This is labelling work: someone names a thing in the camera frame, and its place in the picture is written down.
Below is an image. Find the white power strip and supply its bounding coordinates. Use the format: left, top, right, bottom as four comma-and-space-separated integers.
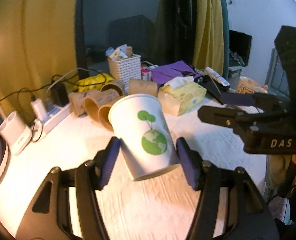
41, 104, 71, 139

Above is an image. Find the small red white box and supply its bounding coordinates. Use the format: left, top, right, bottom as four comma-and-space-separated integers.
141, 66, 152, 81

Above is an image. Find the black monitor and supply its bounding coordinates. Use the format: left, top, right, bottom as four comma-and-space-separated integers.
229, 30, 252, 67

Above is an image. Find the white woven basket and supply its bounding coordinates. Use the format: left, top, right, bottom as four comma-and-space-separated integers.
108, 54, 141, 90

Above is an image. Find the yellow tissue pack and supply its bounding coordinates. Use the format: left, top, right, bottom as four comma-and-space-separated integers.
158, 76, 207, 116

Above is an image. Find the white patterned mug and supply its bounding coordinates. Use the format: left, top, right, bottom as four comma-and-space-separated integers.
236, 76, 268, 94

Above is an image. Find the black cable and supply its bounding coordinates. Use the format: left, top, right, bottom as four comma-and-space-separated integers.
0, 72, 107, 143

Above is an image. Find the brown paper cup back right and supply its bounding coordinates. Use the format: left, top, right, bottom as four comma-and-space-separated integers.
128, 79, 158, 97

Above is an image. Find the white charger plug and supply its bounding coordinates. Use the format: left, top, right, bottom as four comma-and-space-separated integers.
30, 99, 48, 122

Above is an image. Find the yellow plastic bag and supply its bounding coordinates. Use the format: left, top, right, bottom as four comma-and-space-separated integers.
72, 73, 114, 93

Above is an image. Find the white round desk gadget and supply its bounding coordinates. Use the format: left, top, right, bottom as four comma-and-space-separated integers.
0, 111, 32, 155

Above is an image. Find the brown paper cup front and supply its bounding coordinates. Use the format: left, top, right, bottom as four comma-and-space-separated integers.
98, 95, 124, 131

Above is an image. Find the purple cloth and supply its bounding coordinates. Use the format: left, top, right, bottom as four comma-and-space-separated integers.
151, 61, 201, 87

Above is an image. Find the white tube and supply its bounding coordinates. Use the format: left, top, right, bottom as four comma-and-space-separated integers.
205, 67, 230, 87

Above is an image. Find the brown paper cup back left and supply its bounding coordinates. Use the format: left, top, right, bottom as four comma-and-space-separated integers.
101, 80, 124, 96

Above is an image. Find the patterned brown paper cup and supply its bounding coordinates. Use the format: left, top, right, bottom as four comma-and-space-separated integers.
68, 89, 99, 116

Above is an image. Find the yellow curtain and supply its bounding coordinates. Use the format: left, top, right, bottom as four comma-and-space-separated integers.
0, 0, 77, 122

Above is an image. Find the white paper cup green print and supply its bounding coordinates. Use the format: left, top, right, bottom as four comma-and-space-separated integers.
108, 94, 179, 181

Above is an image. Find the black power adapter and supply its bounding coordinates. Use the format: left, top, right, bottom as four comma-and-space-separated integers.
50, 83, 69, 107

